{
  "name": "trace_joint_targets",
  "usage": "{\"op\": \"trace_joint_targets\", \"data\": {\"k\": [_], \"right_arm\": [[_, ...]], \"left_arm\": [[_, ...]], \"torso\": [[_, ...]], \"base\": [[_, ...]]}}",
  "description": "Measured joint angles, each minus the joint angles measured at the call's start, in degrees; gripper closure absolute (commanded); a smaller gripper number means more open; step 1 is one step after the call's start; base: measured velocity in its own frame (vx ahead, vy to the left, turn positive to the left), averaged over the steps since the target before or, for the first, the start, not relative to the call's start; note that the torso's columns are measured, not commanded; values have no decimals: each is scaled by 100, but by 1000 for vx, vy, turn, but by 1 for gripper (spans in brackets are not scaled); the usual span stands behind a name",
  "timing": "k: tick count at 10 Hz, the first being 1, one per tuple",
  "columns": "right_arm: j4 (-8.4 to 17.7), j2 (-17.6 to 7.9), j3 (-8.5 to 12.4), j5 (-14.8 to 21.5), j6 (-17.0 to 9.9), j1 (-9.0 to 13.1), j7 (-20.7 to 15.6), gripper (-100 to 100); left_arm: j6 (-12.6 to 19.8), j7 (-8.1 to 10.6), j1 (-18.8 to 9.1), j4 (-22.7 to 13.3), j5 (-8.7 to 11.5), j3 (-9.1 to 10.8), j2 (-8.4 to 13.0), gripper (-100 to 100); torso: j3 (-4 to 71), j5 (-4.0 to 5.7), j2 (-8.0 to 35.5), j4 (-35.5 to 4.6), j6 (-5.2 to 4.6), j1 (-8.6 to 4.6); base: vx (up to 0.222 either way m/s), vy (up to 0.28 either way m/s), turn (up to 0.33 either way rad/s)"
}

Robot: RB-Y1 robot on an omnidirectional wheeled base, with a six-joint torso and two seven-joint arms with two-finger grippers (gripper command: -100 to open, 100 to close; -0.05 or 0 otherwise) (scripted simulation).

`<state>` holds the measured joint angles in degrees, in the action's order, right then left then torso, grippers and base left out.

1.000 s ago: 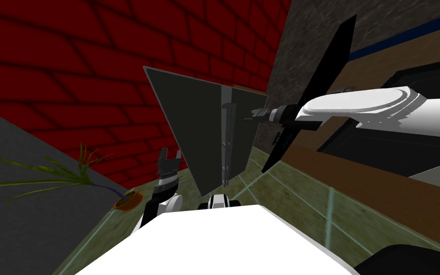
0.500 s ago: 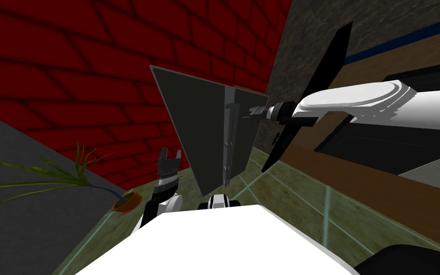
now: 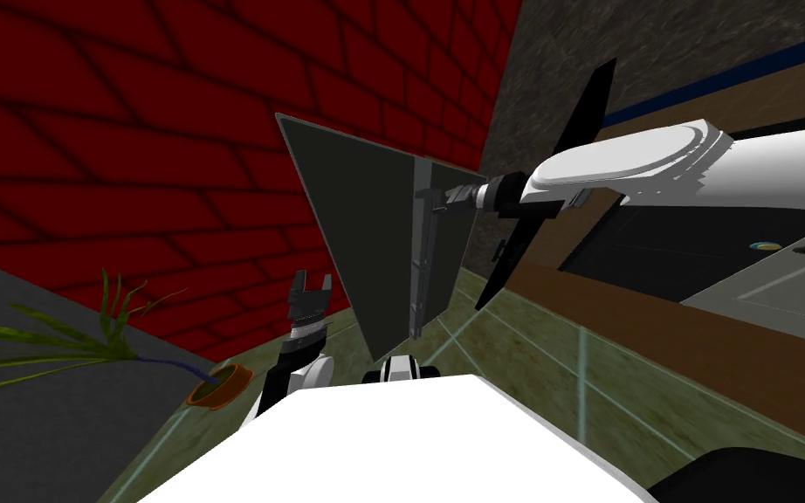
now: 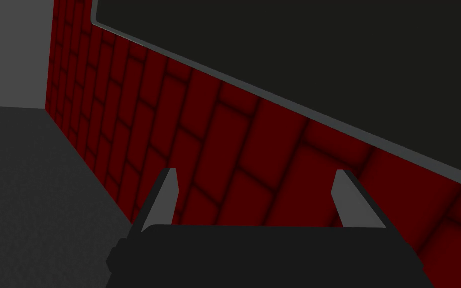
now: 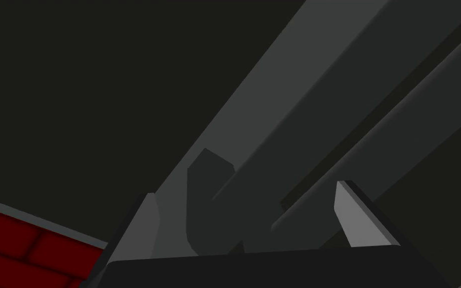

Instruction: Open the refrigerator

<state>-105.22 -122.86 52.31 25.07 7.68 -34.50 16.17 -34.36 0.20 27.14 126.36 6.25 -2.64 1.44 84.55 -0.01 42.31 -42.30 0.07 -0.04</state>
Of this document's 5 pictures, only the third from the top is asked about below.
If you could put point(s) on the dark grey cupboard door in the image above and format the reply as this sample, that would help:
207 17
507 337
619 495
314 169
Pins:
360 230

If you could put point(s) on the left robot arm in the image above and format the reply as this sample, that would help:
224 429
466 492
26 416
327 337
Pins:
292 363

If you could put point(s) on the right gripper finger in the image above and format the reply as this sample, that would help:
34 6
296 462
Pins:
448 198

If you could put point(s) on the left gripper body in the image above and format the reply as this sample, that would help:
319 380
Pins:
309 309

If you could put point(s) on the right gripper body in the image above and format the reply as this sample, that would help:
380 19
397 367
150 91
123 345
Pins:
478 195

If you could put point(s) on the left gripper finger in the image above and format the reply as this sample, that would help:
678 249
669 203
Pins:
298 284
326 286

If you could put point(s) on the brown cupboard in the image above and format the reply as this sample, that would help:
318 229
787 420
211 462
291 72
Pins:
654 328

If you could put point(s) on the black flat panel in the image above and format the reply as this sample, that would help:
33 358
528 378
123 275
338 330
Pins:
584 119

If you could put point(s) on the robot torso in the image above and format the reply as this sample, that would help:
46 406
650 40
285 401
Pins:
402 447

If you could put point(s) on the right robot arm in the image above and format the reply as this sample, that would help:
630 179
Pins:
626 164

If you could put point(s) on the green plant in orange pot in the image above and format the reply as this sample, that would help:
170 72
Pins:
95 342

